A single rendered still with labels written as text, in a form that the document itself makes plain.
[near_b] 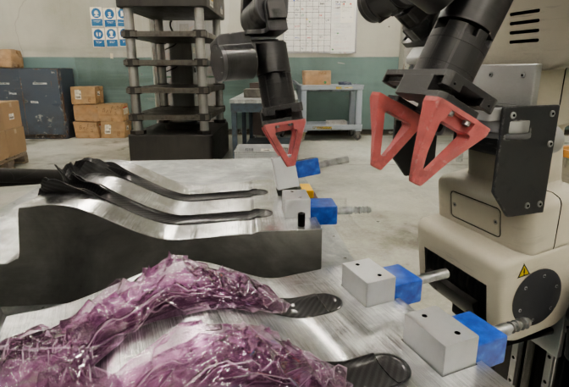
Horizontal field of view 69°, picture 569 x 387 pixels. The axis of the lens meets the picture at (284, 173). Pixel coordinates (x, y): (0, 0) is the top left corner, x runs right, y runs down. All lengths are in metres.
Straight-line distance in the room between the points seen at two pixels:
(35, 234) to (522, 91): 0.69
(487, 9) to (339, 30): 6.76
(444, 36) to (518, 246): 0.44
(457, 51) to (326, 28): 6.76
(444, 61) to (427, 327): 0.24
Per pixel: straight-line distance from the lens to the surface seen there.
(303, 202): 0.58
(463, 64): 0.43
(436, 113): 0.38
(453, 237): 0.83
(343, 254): 0.70
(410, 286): 0.49
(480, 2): 0.45
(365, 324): 0.43
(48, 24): 8.18
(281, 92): 0.69
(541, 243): 0.79
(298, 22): 7.15
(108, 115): 7.39
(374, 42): 7.26
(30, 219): 0.59
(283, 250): 0.56
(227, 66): 0.66
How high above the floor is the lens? 1.09
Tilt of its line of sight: 14 degrees down
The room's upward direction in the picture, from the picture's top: straight up
